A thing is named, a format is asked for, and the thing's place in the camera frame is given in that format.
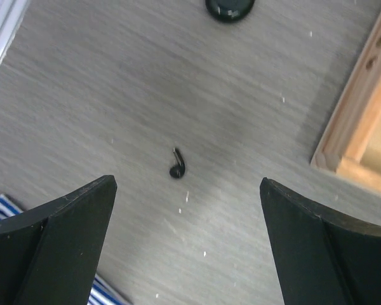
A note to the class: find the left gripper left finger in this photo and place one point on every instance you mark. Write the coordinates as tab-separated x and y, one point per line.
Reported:
50	254

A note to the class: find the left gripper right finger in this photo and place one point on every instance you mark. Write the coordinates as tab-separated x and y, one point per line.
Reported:
322	256

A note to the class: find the black earbud case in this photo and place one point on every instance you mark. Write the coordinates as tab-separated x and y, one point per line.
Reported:
229	11

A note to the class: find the blue white striped cloth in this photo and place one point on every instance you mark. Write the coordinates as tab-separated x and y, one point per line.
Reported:
8	208

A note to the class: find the wooden clothes rack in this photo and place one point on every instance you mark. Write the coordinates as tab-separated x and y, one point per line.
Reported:
350	147

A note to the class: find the small black earbud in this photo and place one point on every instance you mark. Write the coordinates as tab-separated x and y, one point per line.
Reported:
177	171

